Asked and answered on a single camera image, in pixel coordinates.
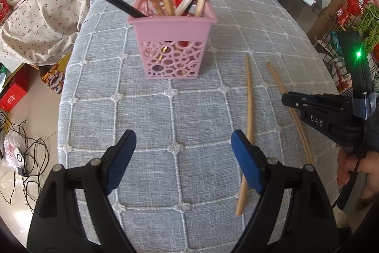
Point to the colourful printed box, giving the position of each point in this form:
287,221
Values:
54,78

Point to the small white device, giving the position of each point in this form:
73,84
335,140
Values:
18,156

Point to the floral print cloth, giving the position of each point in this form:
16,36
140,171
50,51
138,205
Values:
38,21

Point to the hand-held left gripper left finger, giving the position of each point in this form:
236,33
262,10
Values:
121,161

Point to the green leafy vegetables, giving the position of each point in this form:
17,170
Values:
368,21

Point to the red box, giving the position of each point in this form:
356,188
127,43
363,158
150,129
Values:
13,96

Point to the grey checked tablecloth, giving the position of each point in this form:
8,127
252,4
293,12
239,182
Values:
192,110

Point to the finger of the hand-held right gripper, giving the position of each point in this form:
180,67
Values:
325,99
291,100

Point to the brown cardboard box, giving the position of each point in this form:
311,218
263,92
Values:
328,13

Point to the pink perforated utensil basket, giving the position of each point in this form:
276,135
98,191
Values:
171,30

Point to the person's right hand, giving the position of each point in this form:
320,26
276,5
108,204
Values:
371,173

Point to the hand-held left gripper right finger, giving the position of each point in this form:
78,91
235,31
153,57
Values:
247,161

